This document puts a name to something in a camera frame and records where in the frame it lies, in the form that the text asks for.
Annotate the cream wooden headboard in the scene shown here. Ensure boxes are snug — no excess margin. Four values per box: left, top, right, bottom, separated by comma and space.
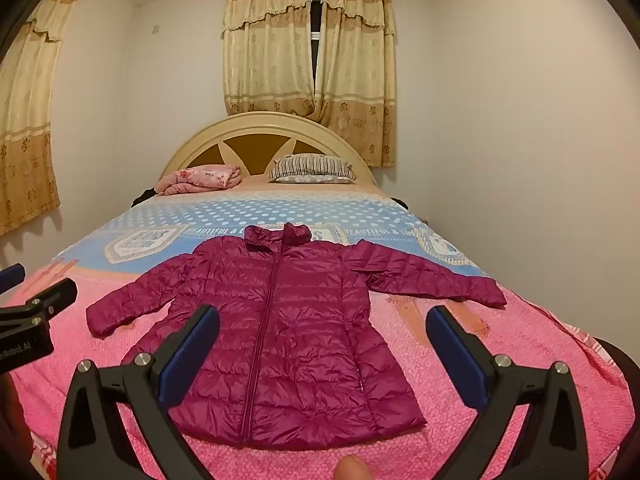
162, 111, 376, 187

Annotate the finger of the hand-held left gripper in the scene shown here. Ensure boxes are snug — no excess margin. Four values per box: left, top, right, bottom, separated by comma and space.
0, 278, 78, 330
0, 263, 26, 293

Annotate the person's right hand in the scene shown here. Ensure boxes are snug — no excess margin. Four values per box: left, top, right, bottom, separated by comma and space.
335, 455, 372, 480

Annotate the black cloth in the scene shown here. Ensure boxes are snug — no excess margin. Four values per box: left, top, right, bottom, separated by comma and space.
132, 187, 160, 209

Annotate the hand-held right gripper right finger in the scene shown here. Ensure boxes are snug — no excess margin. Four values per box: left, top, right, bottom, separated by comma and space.
425, 305, 591, 480

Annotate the wide beige floral curtain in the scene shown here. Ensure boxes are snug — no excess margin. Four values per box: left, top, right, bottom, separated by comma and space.
0, 0, 83, 237

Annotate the dark window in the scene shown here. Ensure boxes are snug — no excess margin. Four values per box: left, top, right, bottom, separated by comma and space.
311, 0, 324, 83

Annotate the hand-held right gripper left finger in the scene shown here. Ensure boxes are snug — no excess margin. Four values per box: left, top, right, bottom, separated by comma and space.
57, 305, 221, 480

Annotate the pink and blue printed blanket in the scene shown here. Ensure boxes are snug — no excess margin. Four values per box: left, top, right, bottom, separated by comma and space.
0, 180, 636, 480

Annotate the pink floral folded blanket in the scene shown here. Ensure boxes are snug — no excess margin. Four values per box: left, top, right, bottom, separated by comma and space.
154, 164, 244, 196

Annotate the striped pillow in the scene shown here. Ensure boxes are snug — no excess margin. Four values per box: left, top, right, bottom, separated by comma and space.
268, 154, 357, 184

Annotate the magenta puffer jacket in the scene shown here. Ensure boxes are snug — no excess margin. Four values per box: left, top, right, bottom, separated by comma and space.
86, 222, 508, 451

